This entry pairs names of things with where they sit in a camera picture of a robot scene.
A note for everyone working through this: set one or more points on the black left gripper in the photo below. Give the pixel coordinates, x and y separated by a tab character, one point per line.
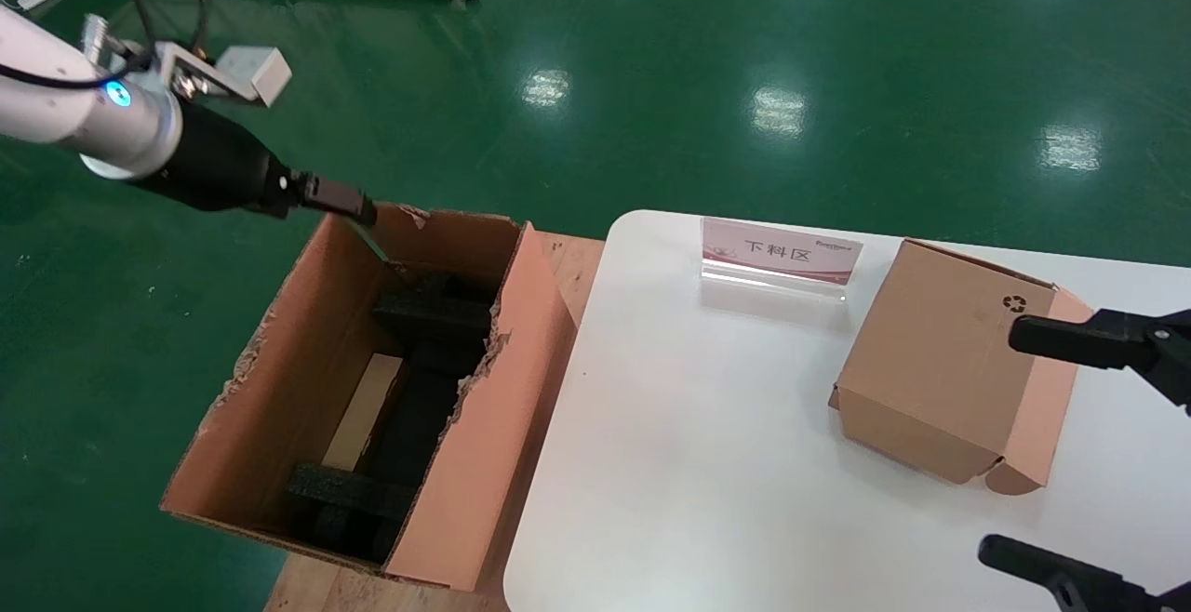
223	170

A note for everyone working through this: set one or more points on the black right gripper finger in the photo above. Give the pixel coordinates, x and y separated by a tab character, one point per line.
1023	561
1070	340

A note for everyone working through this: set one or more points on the plain cardboard box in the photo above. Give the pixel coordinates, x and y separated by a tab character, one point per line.
368	412

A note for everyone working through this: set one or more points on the cardboard box with recycle mark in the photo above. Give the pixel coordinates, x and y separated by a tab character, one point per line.
930	361

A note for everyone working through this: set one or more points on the big open cardboard box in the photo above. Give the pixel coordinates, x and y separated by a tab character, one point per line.
502	426

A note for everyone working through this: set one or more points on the black foam block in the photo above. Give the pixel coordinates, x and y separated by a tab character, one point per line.
433	314
349	491

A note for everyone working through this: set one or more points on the pink acrylic sign stand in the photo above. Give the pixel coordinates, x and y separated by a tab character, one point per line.
782	249

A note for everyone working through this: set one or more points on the wooden pallet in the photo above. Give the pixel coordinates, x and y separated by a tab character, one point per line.
316	593

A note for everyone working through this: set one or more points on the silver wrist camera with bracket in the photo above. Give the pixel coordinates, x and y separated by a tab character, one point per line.
256	73

